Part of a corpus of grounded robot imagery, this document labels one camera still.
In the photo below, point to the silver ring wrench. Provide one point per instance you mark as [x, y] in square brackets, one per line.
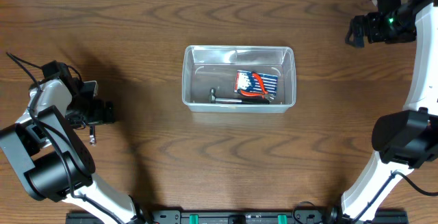
[92, 136]

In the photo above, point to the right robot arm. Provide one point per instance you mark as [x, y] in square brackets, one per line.
[405, 140]

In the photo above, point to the blue precision screwdriver set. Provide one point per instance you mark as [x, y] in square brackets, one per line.
[256, 81]

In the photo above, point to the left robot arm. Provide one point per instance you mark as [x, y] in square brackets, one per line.
[50, 159]

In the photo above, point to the black handled claw hammer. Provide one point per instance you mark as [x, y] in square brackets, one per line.
[249, 98]

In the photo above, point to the clear plastic container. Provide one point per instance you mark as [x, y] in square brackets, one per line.
[259, 69]

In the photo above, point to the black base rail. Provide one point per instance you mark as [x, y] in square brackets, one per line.
[300, 216]

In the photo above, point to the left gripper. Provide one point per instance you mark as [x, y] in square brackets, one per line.
[98, 116]

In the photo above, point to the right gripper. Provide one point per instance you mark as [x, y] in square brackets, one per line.
[357, 25]

